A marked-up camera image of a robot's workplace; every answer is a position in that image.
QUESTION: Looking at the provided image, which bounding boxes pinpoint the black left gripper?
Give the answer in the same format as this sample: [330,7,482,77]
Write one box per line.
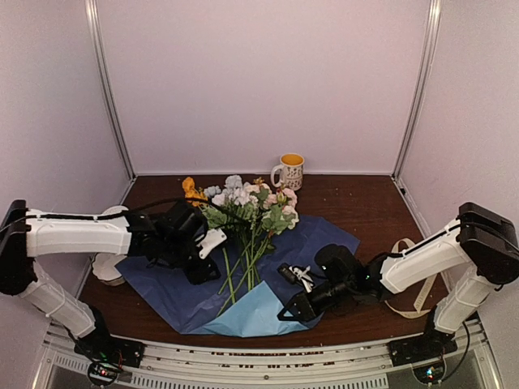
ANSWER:
[161,235,221,286]

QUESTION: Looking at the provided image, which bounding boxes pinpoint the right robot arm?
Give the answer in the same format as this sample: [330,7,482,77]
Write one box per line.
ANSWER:
[277,202,518,358]

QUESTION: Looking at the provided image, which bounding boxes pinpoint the aluminium corner post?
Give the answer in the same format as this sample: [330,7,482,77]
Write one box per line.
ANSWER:
[392,0,443,182]
[84,0,136,180]

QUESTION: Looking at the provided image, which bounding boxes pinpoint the white scalloped dish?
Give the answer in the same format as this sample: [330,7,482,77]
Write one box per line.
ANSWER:
[92,253,126,287]

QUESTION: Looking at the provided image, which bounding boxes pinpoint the blue fake flower stems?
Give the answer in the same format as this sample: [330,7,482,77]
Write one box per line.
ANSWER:
[202,175,262,314]

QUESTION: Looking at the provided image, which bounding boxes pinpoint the floral ceramic mug yellow inside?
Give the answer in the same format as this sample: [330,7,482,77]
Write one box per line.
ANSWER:
[270,153,305,191]

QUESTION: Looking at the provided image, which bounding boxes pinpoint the front aluminium rail base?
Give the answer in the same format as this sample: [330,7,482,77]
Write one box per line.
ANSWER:
[32,315,500,389]

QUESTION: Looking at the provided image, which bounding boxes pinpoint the right aluminium corner post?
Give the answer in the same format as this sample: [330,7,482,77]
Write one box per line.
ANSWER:
[392,0,443,182]

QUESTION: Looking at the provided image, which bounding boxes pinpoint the cream ceramic bowl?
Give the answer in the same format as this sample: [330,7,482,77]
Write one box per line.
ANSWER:
[102,205,128,216]

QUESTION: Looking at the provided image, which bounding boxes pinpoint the cream ribbon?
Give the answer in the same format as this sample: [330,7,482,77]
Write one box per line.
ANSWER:
[384,238,439,319]

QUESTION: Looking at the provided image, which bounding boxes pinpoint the blue wrapping paper sheet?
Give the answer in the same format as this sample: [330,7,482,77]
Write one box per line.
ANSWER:
[116,216,360,338]

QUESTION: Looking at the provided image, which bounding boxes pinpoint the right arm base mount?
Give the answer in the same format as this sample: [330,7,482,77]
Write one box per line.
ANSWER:
[388,330,457,366]

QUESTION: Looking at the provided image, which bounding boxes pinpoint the left aluminium corner post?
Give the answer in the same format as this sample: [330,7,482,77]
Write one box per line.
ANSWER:
[84,0,136,180]

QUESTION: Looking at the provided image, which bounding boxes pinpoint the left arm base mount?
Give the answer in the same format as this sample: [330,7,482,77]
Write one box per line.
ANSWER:
[71,336,145,368]

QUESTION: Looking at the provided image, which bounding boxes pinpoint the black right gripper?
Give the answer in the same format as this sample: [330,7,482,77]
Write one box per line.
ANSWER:
[278,278,354,324]

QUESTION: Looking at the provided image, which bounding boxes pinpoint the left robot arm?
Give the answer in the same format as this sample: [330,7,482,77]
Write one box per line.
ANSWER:
[1,199,227,360]

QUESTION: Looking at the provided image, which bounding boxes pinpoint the orange fake flower stem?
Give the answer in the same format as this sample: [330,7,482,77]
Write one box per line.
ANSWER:
[182,177,208,208]

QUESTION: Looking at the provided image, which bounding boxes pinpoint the pink fake flower stem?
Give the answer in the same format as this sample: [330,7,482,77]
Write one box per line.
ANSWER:
[226,176,299,290]

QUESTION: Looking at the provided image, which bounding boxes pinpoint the lilac hydrangea fake flower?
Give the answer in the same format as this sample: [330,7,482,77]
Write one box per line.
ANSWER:
[200,190,265,242]

